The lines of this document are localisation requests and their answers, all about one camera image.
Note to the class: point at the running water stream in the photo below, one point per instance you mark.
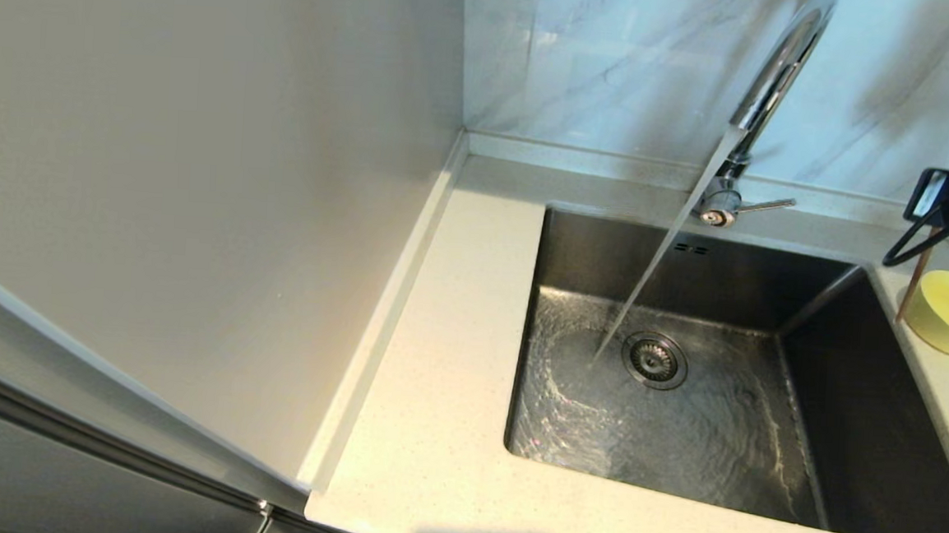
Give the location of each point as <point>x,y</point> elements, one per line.
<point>669,237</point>

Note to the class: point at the chrome gooseneck faucet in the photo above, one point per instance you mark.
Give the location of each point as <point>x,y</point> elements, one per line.
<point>775,71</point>

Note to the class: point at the brown wooden chopstick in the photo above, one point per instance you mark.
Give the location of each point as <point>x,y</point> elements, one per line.
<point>913,281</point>

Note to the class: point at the white appliance side panel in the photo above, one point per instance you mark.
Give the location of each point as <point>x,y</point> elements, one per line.
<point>160,157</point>

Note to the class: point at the stainless steel appliance door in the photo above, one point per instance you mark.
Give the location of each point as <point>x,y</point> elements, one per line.
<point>57,488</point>

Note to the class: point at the stainless steel sink basin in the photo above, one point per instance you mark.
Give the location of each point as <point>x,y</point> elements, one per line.
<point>718,463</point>

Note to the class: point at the round metal drain strainer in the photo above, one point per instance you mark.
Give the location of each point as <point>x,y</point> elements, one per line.
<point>655,361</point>

